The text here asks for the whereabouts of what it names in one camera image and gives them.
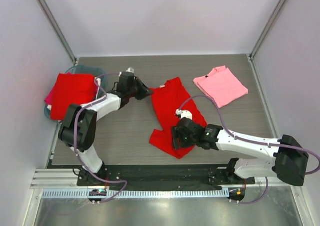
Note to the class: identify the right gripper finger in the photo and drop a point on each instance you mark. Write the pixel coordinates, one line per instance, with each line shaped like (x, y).
(176, 143)
(175, 134)

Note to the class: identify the slotted cable duct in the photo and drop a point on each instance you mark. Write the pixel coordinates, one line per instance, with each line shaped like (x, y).
(101, 193)

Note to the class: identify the folded pink t-shirt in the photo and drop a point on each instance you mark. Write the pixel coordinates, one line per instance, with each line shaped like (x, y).
(221, 85)

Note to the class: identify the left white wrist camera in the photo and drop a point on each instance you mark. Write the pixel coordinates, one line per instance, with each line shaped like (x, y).
(130, 69)

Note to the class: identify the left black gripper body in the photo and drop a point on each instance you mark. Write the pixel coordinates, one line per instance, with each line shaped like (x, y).
(133, 91)

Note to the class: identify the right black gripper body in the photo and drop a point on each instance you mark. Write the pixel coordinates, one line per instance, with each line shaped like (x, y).
(176, 138)

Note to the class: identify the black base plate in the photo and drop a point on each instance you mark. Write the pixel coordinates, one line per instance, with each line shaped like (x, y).
(210, 174)

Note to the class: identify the stack of folded clothes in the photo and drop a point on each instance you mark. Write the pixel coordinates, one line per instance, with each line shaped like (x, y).
(50, 98)

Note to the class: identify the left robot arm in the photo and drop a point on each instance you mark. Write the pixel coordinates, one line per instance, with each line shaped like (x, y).
(80, 122)

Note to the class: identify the teal plastic basket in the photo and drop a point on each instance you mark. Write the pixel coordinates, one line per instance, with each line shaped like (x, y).
(78, 85)

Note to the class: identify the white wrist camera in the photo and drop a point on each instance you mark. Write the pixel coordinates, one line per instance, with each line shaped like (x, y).
(183, 114)
(130, 69)

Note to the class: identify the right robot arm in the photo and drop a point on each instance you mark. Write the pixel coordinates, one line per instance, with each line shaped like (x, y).
(283, 158)

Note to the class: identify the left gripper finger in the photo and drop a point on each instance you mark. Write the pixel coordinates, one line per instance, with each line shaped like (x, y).
(142, 89)
(143, 95)

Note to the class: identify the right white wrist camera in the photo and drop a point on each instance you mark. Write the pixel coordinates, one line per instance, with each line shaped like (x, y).
(183, 114)

